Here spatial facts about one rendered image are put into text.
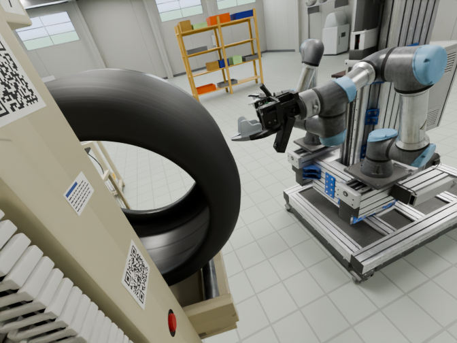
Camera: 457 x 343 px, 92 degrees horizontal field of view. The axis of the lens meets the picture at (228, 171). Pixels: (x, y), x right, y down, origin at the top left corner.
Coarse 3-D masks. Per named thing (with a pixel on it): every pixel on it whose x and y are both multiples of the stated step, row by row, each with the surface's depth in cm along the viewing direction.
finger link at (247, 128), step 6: (246, 120) 59; (240, 126) 60; (246, 126) 60; (252, 126) 60; (258, 126) 61; (246, 132) 61; (252, 132) 62; (234, 138) 62; (240, 138) 61; (246, 138) 61
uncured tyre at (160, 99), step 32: (64, 96) 37; (96, 96) 37; (128, 96) 39; (160, 96) 42; (96, 128) 37; (128, 128) 39; (160, 128) 40; (192, 128) 43; (192, 160) 44; (224, 160) 49; (192, 192) 82; (224, 192) 50; (160, 224) 85; (192, 224) 82; (224, 224) 54; (160, 256) 75; (192, 256) 58
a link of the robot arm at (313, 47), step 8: (312, 40) 131; (304, 48) 135; (312, 48) 129; (320, 48) 128; (312, 56) 129; (320, 56) 130; (304, 64) 133; (312, 64) 130; (304, 72) 135; (312, 72) 134; (304, 80) 137; (296, 88) 142; (304, 88) 139
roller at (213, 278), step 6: (210, 264) 68; (204, 270) 66; (210, 270) 66; (204, 276) 65; (210, 276) 64; (216, 276) 66; (204, 282) 63; (210, 282) 62; (216, 282) 63; (204, 288) 62; (210, 288) 61; (216, 288) 62; (204, 294) 61; (210, 294) 59; (216, 294) 60; (204, 300) 59
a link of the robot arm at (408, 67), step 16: (400, 48) 75; (416, 48) 71; (432, 48) 68; (384, 64) 78; (400, 64) 74; (416, 64) 70; (432, 64) 69; (384, 80) 82; (400, 80) 77; (416, 80) 73; (432, 80) 71; (400, 96) 83; (416, 96) 78; (400, 112) 88; (416, 112) 83; (400, 128) 92; (416, 128) 87; (400, 144) 96; (416, 144) 92; (432, 144) 92; (400, 160) 101; (416, 160) 94
